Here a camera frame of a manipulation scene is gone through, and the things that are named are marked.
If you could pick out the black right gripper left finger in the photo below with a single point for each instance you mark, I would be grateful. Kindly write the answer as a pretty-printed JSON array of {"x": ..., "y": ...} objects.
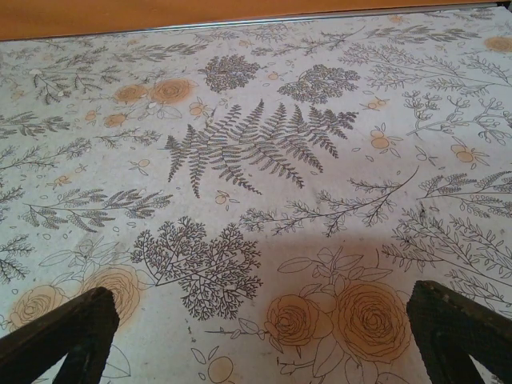
[{"x": 60, "y": 332}]

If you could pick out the floral patterned tablecloth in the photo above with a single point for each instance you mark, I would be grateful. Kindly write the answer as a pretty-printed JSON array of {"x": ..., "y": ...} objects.
[{"x": 256, "y": 200}]

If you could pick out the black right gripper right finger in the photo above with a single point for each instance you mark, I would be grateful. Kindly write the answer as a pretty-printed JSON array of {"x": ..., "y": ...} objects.
[{"x": 448, "y": 332}]

